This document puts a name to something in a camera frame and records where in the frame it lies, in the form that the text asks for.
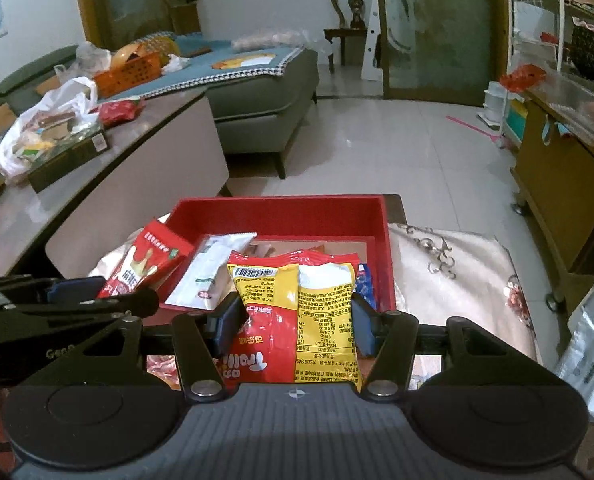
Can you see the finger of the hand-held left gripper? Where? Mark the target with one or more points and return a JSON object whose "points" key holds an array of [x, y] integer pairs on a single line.
{"points": [[127, 302], [77, 290]]}

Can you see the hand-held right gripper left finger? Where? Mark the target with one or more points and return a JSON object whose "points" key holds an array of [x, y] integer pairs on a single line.
{"points": [[227, 325]]}

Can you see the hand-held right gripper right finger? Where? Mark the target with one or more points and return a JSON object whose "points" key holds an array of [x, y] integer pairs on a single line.
{"points": [[362, 325]]}

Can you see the blue snack packet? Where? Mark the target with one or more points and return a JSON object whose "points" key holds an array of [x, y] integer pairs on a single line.
{"points": [[364, 282]]}

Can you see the red snack packet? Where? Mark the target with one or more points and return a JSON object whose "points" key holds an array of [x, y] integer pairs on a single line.
{"points": [[142, 260]]}

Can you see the plain white snack packet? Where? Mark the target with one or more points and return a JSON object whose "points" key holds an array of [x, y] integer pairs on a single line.
{"points": [[202, 275]]}

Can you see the red yellow snack bag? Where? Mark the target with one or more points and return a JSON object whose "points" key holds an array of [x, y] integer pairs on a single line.
{"points": [[287, 310]]}

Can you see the red cardboard box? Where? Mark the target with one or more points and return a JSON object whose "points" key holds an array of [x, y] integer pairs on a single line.
{"points": [[277, 215]]}

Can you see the dark green box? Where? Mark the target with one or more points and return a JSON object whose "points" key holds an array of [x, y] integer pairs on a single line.
{"points": [[62, 160]]}

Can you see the grey coffee table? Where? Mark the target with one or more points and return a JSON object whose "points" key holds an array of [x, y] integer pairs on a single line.
{"points": [[152, 160]]}

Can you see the white plastic shopping bag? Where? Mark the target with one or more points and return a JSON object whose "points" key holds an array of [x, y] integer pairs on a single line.
{"points": [[72, 95]]}

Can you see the grey sofa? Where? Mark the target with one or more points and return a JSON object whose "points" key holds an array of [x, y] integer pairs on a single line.
{"points": [[257, 105]]}

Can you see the orange plastic basket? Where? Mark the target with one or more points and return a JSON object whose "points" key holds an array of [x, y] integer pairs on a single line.
{"points": [[127, 72]]}

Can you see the pink stick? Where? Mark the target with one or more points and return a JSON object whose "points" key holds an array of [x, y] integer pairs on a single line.
{"points": [[469, 126]]}

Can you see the white plastic bag with rolls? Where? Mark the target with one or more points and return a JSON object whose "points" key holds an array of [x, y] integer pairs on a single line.
{"points": [[592, 350]]}

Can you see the clear plastic bag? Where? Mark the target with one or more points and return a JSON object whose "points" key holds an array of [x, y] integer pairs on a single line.
{"points": [[272, 40], [89, 55]]}

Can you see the blue sofa cover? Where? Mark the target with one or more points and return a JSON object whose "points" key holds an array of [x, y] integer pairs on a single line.
{"points": [[202, 75]]}

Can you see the wooden cabinet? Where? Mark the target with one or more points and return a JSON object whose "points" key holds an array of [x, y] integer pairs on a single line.
{"points": [[552, 170]]}

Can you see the white plastic container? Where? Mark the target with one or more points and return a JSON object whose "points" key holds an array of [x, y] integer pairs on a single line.
{"points": [[494, 102]]}

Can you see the white perforated panel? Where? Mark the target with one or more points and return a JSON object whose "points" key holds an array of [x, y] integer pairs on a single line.
{"points": [[372, 50]]}

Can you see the red ornament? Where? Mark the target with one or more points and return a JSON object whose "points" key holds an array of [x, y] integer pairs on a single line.
{"points": [[522, 77]]}

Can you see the wooden framed glass door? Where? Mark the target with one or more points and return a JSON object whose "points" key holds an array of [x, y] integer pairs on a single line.
{"points": [[132, 0], [442, 35]]}

